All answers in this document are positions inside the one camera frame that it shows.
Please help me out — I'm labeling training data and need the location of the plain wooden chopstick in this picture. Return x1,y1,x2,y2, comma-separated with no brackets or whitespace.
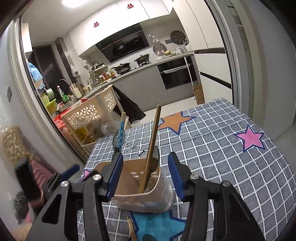
138,105,162,193

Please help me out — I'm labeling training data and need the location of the blue patterned wooden chopstick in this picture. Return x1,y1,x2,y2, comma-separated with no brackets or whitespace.
117,112,126,151

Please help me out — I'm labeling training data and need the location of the beige plastic utensil holder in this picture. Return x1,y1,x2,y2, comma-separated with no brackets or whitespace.
103,157,174,213

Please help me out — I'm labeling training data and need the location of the grey checked tablecloth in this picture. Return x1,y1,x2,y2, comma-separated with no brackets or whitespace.
82,98,295,240

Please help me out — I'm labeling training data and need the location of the long wooden chopstick crossing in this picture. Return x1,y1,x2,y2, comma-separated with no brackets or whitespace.
127,216,137,241

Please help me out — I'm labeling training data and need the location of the pink plastic stool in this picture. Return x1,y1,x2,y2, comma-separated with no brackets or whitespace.
30,160,54,190

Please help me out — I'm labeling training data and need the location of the beige perforated laundry basket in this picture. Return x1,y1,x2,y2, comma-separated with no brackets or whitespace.
61,85,117,130

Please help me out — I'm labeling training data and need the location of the dark green spoon centre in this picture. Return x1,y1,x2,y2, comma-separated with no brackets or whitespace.
142,234,156,241

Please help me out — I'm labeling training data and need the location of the black built-in oven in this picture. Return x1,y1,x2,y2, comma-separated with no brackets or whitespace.
157,56,198,89

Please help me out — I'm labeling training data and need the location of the bag of peanuts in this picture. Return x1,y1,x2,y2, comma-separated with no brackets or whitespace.
1,126,34,166

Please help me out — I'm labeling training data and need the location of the black wok on stove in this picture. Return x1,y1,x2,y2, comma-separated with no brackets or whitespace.
111,63,131,75

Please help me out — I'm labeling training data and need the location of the white refrigerator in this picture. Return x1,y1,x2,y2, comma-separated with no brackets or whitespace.
194,48,233,103

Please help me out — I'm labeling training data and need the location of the black pot on stove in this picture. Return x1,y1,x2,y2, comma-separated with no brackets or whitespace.
134,54,150,67

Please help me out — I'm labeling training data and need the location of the black range hood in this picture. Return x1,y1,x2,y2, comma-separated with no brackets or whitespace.
95,23,149,63

